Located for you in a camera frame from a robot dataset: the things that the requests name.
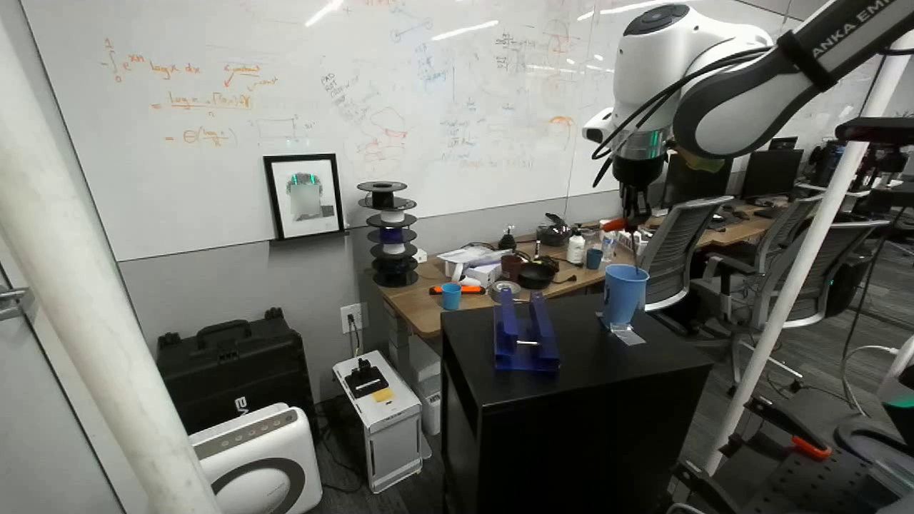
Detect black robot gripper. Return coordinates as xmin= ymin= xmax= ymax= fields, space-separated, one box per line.
xmin=615 ymin=157 xmax=663 ymax=227

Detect blue and orange holder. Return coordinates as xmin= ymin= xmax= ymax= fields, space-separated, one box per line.
xmin=493 ymin=290 xmax=559 ymax=375

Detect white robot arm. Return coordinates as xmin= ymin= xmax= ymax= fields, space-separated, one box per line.
xmin=583 ymin=0 xmax=914 ymax=227

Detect large blue plastic cup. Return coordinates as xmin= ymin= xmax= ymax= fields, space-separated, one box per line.
xmin=602 ymin=265 xmax=649 ymax=330

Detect small blue cup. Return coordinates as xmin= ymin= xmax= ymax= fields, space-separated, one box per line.
xmin=440 ymin=284 xmax=463 ymax=311

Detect grey office chair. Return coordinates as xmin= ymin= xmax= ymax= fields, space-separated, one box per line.
xmin=636 ymin=197 xmax=725 ymax=311

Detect orange box cutter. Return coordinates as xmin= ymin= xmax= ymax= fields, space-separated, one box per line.
xmin=429 ymin=284 xmax=486 ymax=298

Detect stack of filament spools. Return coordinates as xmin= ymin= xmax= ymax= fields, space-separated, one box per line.
xmin=356 ymin=180 xmax=416 ymax=290

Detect wooden desk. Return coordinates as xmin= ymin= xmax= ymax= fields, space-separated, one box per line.
xmin=369 ymin=208 xmax=773 ymax=345

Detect black side table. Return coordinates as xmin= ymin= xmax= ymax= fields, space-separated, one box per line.
xmin=440 ymin=298 xmax=712 ymax=514

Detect white tripod pole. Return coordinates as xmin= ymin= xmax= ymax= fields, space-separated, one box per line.
xmin=699 ymin=55 xmax=914 ymax=479

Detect framed portrait picture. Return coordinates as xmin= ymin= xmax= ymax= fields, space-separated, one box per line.
xmin=262 ymin=155 xmax=343 ymax=240

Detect white computer tower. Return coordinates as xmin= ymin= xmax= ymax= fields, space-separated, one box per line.
xmin=332 ymin=351 xmax=423 ymax=494

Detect black hard case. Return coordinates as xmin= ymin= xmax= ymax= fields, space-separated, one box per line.
xmin=158 ymin=310 xmax=321 ymax=435

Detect whiteboard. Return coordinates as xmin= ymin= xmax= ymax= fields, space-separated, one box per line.
xmin=2 ymin=0 xmax=665 ymax=261

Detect white air purifier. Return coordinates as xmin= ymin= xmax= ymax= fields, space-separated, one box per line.
xmin=192 ymin=402 xmax=322 ymax=514

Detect orange handled pliers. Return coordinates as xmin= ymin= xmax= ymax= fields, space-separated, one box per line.
xmin=745 ymin=398 xmax=835 ymax=464

